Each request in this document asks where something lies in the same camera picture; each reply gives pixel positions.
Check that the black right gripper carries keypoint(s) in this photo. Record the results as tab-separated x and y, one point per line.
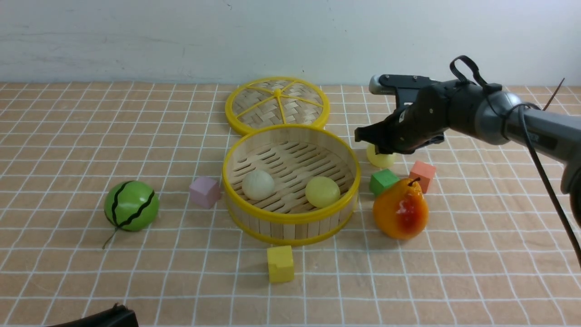
426	109

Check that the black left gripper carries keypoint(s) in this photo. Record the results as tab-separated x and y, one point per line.
117	316

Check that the yellow toy bun back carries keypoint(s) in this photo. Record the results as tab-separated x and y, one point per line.
382	161

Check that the yellow toy bun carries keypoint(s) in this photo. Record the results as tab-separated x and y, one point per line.
382	161
322	191

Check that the yellow toy bun front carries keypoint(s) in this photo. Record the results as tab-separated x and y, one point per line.
322	191

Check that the white toy bun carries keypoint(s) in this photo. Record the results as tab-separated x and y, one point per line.
258	185

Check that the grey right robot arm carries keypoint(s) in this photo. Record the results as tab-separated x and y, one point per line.
503	117

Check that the bamboo steamer tray yellow rim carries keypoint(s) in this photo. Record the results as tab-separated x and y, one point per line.
292	155

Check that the woven bamboo steamer lid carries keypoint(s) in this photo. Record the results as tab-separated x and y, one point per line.
275	101

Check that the green wooden cube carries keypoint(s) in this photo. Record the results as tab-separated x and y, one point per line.
382	180

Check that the orange wooden cube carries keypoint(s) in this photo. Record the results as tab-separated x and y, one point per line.
425	172

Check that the orange toy pear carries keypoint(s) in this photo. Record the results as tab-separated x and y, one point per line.
401	212

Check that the green toy watermelon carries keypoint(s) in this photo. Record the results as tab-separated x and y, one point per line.
130	206

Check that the beige grid tablecloth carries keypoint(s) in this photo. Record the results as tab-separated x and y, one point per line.
494	254

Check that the pink wooden cube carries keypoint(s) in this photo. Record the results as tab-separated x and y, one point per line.
205	192

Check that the yellow wooden block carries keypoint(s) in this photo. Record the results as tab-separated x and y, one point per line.
280	263

